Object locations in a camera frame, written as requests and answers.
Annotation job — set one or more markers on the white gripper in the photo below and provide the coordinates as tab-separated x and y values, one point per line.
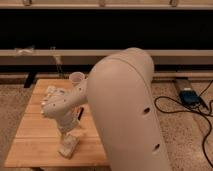
67	126

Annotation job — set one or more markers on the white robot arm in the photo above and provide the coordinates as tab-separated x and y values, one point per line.
118	92

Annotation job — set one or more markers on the wooden table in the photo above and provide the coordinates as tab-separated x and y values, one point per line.
37	139

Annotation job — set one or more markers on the dark chocolate bar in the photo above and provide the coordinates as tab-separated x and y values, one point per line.
80	113

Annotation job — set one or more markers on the white squeeze tube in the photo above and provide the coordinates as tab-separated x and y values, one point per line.
49	91

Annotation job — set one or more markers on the clear plastic cup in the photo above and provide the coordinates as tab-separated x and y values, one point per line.
76	77

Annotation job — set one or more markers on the blue power adapter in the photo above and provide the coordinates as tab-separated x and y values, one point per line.
189	98

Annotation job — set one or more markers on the grey wall rail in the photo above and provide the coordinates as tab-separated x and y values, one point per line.
90	57

